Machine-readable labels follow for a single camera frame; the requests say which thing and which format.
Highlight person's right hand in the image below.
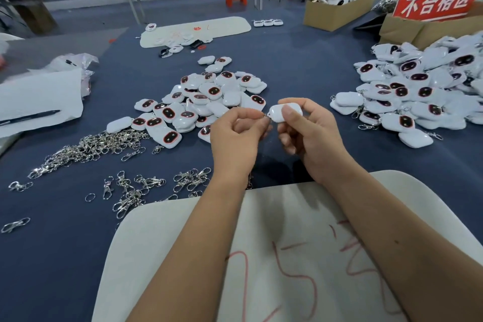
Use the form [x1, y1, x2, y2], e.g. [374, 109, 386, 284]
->
[276, 98, 359, 185]

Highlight person's left hand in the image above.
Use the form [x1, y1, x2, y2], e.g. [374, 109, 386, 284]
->
[210, 107, 273, 187]

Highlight white tag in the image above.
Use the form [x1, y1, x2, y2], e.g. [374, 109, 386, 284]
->
[267, 103, 303, 123]

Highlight person's left forearm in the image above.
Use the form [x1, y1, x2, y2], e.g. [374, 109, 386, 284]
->
[127, 178, 254, 322]

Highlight person's right forearm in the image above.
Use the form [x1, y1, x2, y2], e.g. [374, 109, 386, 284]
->
[326, 166, 483, 322]

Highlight white foam board red marks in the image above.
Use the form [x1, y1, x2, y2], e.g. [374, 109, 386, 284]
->
[92, 170, 483, 322]

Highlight long white foam board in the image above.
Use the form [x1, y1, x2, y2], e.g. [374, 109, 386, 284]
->
[139, 17, 252, 49]

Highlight flat brown cardboard box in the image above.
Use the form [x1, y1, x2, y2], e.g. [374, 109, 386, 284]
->
[379, 3, 483, 49]

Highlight white paper sheet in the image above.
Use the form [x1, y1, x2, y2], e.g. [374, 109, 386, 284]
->
[0, 69, 84, 139]

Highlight black pen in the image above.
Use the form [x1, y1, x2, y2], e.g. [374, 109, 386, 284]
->
[0, 110, 61, 126]

